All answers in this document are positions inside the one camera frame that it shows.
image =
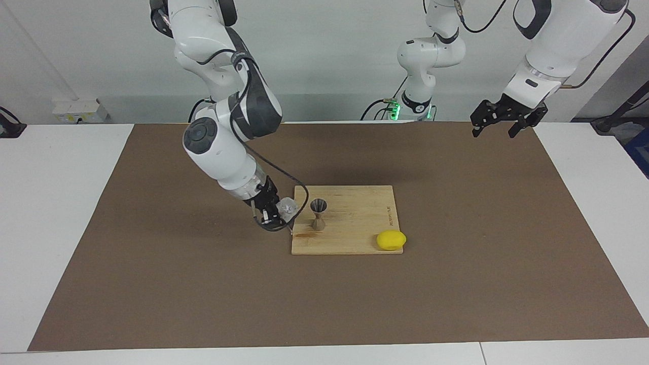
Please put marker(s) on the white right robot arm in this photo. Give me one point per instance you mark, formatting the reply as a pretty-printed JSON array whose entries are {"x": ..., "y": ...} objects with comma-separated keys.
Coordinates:
[{"x": 223, "y": 152}]

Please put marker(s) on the wooden cutting board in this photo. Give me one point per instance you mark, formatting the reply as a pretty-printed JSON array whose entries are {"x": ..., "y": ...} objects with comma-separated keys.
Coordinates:
[{"x": 355, "y": 223}]

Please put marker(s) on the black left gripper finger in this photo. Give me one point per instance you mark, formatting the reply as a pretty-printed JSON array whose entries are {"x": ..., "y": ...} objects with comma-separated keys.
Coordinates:
[
  {"x": 488, "y": 114},
  {"x": 525, "y": 124}
]

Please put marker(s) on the black table clamp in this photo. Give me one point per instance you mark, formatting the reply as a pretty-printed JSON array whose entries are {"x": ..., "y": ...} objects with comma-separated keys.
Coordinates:
[{"x": 11, "y": 126}]

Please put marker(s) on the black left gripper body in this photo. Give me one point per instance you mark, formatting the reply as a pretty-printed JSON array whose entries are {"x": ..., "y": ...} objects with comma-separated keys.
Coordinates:
[{"x": 522, "y": 110}]

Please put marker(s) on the black stand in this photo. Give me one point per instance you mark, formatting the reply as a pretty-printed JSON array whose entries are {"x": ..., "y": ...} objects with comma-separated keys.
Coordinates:
[{"x": 621, "y": 114}]

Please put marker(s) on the clear plastic cup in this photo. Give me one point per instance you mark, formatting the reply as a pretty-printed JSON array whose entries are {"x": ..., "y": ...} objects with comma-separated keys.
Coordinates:
[{"x": 289, "y": 208}]

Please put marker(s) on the white power strip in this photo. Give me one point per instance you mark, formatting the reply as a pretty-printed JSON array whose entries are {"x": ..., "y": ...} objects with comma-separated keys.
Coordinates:
[{"x": 78, "y": 111}]

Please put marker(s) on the brown table mat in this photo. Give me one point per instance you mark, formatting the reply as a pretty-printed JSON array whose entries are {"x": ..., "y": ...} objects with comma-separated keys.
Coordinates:
[{"x": 324, "y": 304}]

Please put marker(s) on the dark grey partition panel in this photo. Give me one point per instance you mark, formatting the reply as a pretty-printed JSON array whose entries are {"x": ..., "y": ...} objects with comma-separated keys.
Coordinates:
[{"x": 623, "y": 86}]

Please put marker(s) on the yellow lemon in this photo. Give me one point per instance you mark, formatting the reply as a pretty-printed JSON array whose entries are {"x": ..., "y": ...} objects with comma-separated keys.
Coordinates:
[{"x": 390, "y": 240}]

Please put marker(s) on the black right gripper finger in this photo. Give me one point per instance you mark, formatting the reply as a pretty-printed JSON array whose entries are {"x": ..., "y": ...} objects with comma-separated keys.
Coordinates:
[
  {"x": 273, "y": 209},
  {"x": 268, "y": 224}
]

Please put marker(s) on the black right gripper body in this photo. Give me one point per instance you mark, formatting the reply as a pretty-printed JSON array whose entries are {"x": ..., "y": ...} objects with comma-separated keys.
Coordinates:
[{"x": 263, "y": 195}]

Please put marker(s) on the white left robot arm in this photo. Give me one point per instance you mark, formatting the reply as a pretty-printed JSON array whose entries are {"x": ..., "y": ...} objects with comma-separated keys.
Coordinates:
[{"x": 557, "y": 45}]

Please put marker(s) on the metal double jigger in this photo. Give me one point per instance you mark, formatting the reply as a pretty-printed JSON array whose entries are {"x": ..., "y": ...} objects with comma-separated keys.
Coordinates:
[{"x": 318, "y": 219}]

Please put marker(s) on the blue object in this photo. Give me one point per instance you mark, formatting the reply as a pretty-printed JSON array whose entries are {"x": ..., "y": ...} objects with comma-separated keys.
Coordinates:
[{"x": 640, "y": 152}]

